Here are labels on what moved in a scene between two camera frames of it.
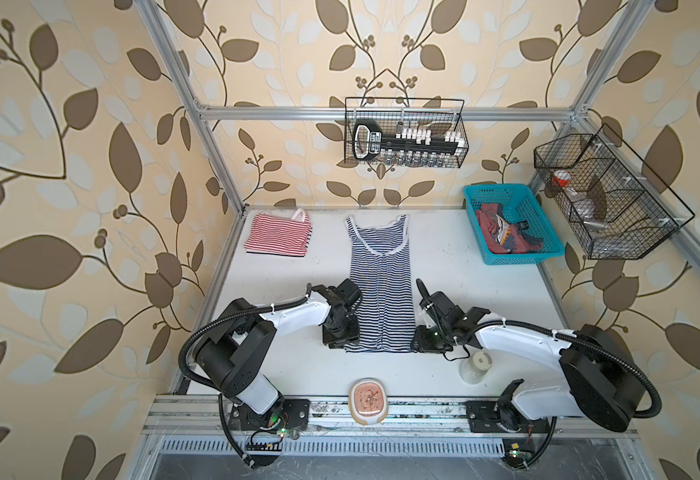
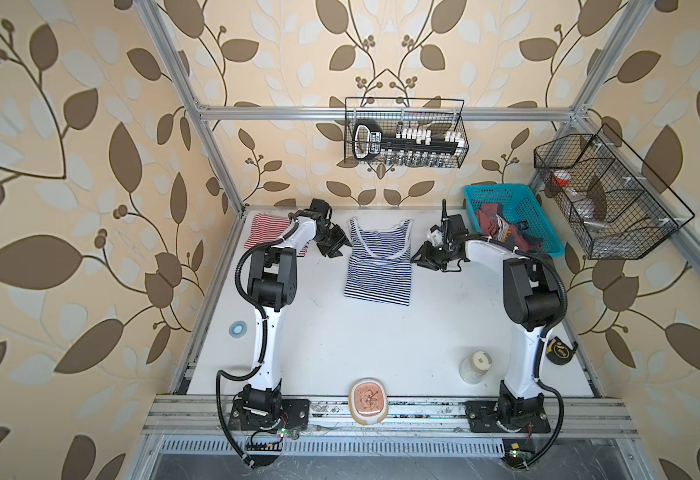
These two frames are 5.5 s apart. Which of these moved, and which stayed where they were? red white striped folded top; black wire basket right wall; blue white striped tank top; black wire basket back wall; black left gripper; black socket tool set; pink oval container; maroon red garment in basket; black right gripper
Moved: blue white striped tank top; black left gripper; black right gripper
Stayed: black socket tool set; black wire basket back wall; maroon red garment in basket; black wire basket right wall; pink oval container; red white striped folded top
